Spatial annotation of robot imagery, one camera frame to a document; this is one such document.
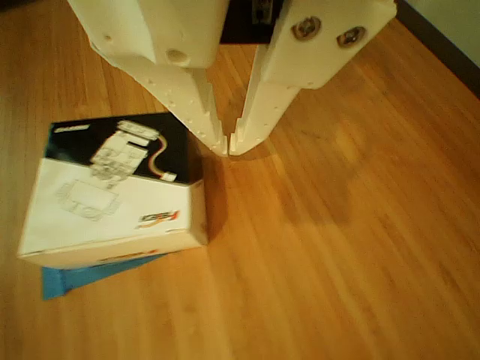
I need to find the blue tape square target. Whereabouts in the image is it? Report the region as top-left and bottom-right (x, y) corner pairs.
(40, 250), (181, 301)

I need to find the black and white servo box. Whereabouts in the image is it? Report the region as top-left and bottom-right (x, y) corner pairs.
(16, 112), (209, 269)

